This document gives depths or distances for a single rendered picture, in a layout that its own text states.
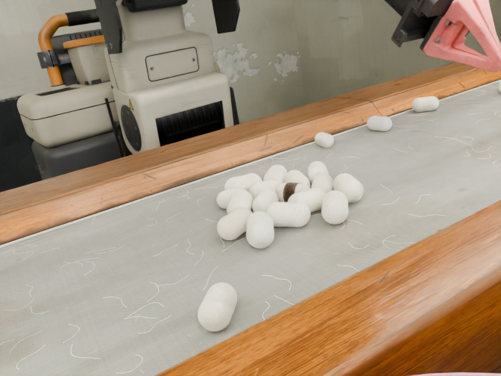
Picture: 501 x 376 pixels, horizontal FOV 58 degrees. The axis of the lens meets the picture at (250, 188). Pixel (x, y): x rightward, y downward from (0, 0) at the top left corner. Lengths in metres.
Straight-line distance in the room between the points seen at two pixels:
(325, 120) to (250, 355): 0.46
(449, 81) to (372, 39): 1.79
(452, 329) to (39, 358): 0.23
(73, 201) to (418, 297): 0.38
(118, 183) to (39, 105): 0.70
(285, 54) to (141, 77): 2.05
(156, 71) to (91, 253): 0.64
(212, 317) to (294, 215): 0.13
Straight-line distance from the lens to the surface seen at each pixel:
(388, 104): 0.71
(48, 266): 0.42
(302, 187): 0.41
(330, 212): 0.36
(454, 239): 0.30
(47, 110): 1.20
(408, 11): 0.53
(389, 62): 2.53
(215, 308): 0.26
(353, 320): 0.23
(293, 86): 3.01
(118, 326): 0.31
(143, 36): 1.02
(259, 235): 0.34
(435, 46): 0.55
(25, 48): 2.36
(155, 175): 0.53
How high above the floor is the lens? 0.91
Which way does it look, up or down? 20 degrees down
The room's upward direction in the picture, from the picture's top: 10 degrees counter-clockwise
